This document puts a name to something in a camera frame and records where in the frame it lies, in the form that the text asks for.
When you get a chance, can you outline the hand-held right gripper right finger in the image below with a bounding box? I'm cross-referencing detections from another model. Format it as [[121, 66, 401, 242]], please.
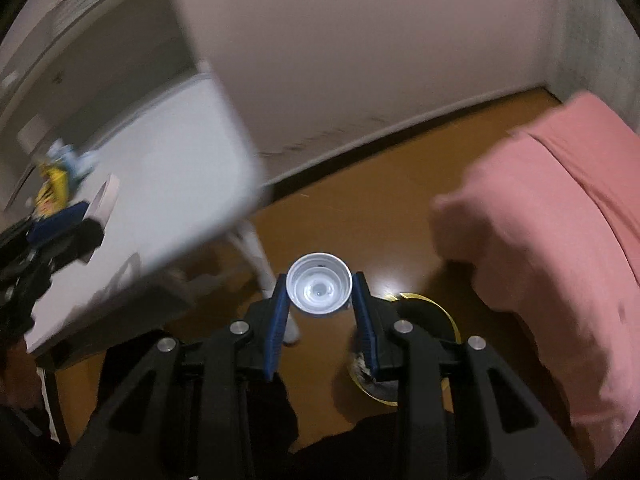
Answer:
[[351, 271, 588, 480]]

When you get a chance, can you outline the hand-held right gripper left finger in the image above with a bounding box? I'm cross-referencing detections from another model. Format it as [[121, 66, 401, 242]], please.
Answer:
[[57, 274, 302, 480]]

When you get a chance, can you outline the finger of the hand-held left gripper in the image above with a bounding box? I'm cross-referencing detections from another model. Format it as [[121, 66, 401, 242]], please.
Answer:
[[27, 201, 89, 245], [30, 220, 106, 268]]

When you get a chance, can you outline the white plastic bottle cap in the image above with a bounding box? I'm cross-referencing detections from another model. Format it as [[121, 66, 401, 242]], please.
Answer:
[[286, 251, 354, 317]]

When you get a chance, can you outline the black gold-rimmed trash bin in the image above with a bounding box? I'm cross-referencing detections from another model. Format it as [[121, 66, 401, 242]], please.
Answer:
[[344, 291, 460, 407]]

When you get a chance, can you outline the yellow snack packet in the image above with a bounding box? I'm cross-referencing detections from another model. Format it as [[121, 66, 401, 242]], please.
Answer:
[[31, 161, 72, 220]]

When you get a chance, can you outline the blue white crumpled wrapper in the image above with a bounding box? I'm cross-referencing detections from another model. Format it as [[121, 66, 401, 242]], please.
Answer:
[[46, 139, 99, 197]]

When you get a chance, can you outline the grey desk hutch shelf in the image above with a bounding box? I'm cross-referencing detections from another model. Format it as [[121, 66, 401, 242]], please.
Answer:
[[0, 0, 223, 213]]

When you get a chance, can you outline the pink blanket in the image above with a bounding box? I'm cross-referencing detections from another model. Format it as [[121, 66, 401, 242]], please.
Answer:
[[429, 90, 640, 477]]

